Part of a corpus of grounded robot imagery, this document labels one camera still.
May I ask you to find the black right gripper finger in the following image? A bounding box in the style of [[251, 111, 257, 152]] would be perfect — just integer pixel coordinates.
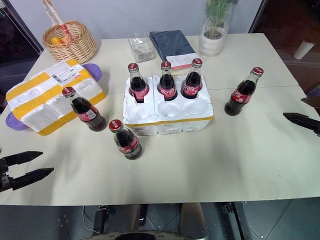
[[300, 96, 320, 114], [282, 112, 320, 138]]

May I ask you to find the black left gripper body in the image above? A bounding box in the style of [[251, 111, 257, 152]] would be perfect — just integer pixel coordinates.
[[0, 158, 15, 194]]

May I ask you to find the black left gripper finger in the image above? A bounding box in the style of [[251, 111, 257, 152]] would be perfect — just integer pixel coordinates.
[[4, 150, 44, 167], [10, 167, 55, 192]]

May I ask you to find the white parcel with yellow tape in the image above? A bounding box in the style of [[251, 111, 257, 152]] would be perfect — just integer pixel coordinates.
[[5, 58, 107, 138]]

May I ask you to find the cola bottle, red cap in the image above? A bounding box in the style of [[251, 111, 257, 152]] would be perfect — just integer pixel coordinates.
[[127, 62, 151, 104], [180, 57, 204, 100], [156, 60, 179, 102], [108, 119, 144, 161], [61, 86, 108, 133], [224, 66, 265, 117]]

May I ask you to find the white foam bottle tray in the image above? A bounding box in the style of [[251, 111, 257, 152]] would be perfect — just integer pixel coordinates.
[[122, 73, 215, 137]]

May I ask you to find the clear plastic container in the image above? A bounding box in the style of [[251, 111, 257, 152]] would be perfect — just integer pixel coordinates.
[[127, 32, 156, 64]]

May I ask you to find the white tumbler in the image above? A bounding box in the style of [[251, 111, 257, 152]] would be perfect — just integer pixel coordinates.
[[292, 39, 316, 61]]

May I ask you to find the purple oval tray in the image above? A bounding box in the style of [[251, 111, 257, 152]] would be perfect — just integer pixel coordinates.
[[5, 63, 103, 132]]

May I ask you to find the white plant pot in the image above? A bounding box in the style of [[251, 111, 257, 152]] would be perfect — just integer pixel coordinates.
[[199, 29, 225, 57]]

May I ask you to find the yellow fruit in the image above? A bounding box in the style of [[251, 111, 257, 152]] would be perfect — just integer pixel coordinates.
[[50, 36, 70, 46]]

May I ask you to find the green plant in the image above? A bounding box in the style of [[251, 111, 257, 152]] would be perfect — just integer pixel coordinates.
[[204, 0, 233, 39]]

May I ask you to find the white card with pink edge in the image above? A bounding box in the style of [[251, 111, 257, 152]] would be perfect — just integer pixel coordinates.
[[165, 52, 201, 71]]

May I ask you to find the dark blue folded cloth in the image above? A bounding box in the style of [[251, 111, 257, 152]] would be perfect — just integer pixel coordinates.
[[148, 29, 197, 61]]

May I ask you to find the thin white cable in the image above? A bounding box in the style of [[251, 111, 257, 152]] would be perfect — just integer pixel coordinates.
[[82, 205, 95, 232]]

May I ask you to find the black table leg frame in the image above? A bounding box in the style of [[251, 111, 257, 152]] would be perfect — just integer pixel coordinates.
[[221, 202, 251, 240], [92, 204, 115, 235]]

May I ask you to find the wicker basket with handle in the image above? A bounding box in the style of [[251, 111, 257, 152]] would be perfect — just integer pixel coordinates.
[[39, 0, 98, 64]]

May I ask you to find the brown rounded post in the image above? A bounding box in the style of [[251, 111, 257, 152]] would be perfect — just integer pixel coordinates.
[[179, 202, 209, 239]]

